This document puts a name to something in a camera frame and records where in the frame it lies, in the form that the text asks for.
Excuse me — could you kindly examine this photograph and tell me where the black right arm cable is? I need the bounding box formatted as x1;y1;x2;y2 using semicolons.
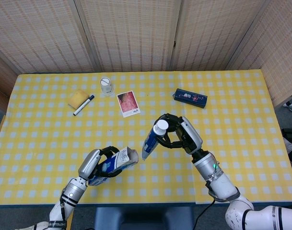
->
195;167;221;227

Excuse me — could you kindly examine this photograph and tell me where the white marker with blue cap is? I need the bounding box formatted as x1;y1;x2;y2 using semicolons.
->
72;95;95;116

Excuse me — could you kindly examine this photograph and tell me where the woven folding screen panel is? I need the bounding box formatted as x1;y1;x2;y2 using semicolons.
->
226;0;292;107
170;0;271;71
74;0;183;72
0;0;96;74

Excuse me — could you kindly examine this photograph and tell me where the red photo card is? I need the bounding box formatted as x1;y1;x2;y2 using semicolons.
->
116;90;141;118

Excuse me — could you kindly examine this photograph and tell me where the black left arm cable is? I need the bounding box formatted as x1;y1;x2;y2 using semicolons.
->
59;189;68;227

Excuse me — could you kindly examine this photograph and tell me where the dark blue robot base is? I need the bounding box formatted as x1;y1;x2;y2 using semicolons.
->
94;206;196;230

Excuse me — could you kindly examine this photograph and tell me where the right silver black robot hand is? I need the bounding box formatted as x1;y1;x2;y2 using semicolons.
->
152;114;204;155

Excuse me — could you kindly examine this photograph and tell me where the dark blue pencil case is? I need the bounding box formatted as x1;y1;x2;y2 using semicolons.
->
172;88;208;109

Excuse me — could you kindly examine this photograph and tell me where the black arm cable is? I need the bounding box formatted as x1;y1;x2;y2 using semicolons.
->
195;167;221;227
59;189;68;227

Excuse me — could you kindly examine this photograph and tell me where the blue white toothpaste tube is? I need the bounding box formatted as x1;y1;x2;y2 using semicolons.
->
141;119;169;161

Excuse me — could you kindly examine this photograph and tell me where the blue white toothpaste carton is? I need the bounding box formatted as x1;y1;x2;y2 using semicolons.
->
88;146;139;187

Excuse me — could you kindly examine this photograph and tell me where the yellow white checked tablecloth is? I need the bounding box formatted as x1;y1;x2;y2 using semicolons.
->
0;69;292;207

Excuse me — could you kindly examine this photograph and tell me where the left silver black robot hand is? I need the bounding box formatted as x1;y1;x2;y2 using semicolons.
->
78;146;124;182

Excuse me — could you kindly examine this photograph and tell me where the yellow sticky note pad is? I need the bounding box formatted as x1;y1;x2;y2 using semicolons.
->
68;89;89;109

